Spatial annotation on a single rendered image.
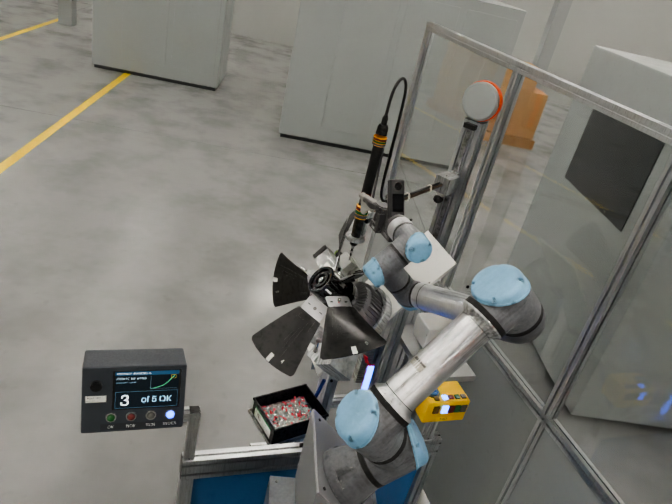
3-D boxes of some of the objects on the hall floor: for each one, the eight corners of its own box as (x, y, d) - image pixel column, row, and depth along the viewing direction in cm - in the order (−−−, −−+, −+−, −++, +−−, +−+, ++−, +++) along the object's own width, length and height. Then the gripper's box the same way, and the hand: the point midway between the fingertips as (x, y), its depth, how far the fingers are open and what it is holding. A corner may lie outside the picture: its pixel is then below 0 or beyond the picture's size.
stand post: (345, 475, 293) (405, 284, 240) (351, 490, 286) (414, 296, 232) (337, 476, 292) (395, 284, 238) (342, 491, 284) (403, 296, 231)
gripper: (371, 241, 168) (346, 211, 185) (416, 244, 173) (388, 214, 190) (378, 214, 164) (352, 186, 181) (424, 217, 170) (395, 190, 187)
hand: (374, 193), depth 184 cm, fingers open, 8 cm apart
